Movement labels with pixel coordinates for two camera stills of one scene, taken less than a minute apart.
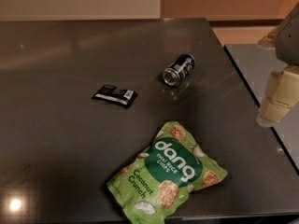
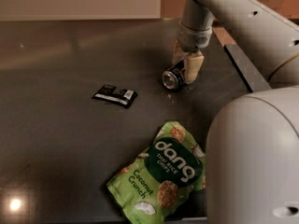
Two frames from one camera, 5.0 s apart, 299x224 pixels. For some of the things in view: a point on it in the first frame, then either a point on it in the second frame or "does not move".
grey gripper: x=289 y=41 → x=193 y=38
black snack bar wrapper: x=113 y=93 does not move
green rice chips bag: x=152 y=186 does not move
